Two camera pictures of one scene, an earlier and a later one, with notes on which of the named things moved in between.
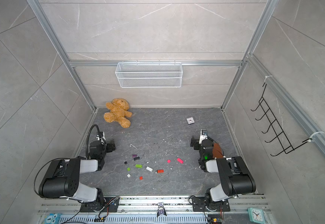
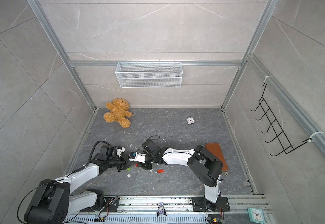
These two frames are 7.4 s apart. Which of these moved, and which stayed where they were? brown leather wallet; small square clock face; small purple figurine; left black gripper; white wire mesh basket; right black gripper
Moved: right black gripper; left black gripper
Stayed: small square clock face; brown leather wallet; small purple figurine; white wire mesh basket
